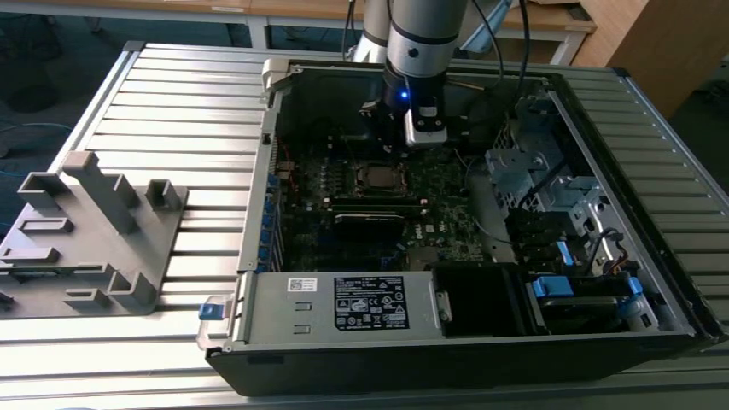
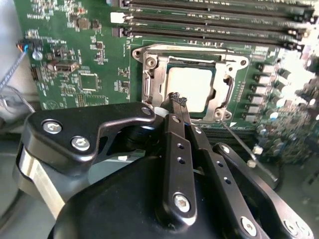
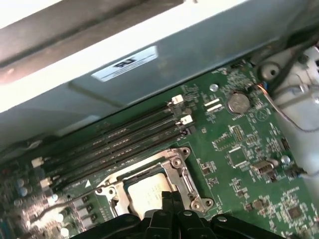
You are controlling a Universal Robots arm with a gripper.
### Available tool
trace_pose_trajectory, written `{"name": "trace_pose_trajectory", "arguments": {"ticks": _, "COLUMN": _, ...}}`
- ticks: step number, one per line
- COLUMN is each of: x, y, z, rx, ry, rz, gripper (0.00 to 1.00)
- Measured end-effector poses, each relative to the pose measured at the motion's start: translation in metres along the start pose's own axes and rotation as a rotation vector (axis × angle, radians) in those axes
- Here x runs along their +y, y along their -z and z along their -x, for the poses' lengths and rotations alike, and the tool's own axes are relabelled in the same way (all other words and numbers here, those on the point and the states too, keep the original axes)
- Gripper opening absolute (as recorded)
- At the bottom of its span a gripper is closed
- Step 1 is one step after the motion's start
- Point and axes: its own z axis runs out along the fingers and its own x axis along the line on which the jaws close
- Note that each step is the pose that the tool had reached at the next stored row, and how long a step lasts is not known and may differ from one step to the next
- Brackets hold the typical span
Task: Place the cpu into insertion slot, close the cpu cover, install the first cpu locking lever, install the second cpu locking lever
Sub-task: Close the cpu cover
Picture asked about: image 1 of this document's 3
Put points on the silver CPU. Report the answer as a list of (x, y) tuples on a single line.
[(382, 176)]

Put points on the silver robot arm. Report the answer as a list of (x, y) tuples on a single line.
[(421, 42)]

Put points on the black RAM slot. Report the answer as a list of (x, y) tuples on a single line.
[(376, 208), (373, 199)]

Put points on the metal disk bay cage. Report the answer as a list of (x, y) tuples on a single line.
[(512, 162)]

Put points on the green motherboard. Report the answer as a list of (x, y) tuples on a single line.
[(449, 213)]

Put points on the black graphics card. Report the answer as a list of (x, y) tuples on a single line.
[(366, 228)]

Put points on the wooden desk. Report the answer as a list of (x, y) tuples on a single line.
[(541, 23), (170, 3)]

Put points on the bronze chipset heatsink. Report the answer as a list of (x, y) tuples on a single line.
[(422, 258)]

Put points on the blue disk carrier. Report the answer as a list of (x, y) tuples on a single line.
[(633, 286), (561, 252), (549, 286)]

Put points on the wooden cabinet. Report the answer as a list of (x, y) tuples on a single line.
[(654, 42)]

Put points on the silver power supply unit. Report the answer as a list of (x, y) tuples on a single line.
[(273, 307)]

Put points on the blue case latch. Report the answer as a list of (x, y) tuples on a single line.
[(209, 311)]

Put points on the black hard disk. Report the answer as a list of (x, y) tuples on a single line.
[(574, 314)]

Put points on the grey parts rack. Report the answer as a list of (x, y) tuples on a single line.
[(102, 239)]

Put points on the black open PC case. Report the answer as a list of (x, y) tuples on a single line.
[(456, 367)]

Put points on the black office chair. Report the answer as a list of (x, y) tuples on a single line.
[(25, 51)]

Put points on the green RAM stick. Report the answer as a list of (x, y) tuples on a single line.
[(40, 270)]

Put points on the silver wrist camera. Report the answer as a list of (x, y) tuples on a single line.
[(424, 128)]

